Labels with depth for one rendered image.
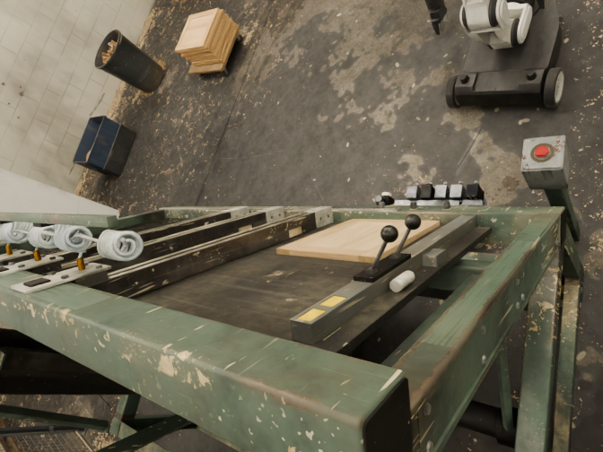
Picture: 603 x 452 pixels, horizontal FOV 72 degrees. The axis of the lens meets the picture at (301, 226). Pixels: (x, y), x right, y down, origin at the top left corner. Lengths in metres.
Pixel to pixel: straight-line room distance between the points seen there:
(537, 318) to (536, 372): 0.17
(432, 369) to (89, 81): 6.28
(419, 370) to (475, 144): 2.25
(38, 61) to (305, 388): 6.13
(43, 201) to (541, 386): 4.49
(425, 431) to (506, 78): 2.30
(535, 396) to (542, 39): 1.91
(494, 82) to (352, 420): 2.41
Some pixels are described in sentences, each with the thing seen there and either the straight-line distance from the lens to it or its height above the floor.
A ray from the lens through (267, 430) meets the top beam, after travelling 0.51.
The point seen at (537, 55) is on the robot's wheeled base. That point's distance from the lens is 2.74.
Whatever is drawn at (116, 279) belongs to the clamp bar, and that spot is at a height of 1.77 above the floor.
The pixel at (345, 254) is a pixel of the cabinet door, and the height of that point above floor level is 1.31.
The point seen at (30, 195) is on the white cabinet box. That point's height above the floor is 0.91.
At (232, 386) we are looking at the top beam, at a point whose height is 1.96.
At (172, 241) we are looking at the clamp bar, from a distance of 1.59.
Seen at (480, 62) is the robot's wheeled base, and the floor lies 0.17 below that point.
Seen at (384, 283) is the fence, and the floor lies 1.48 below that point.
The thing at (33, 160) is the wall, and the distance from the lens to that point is 6.34.
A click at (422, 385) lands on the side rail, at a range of 0.55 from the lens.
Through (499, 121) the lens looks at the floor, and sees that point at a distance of 2.77.
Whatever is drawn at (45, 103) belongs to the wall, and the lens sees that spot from 6.38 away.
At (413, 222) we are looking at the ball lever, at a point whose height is 1.46.
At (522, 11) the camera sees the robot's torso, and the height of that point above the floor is 0.34.
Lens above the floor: 2.33
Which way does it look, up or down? 48 degrees down
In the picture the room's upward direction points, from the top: 63 degrees counter-clockwise
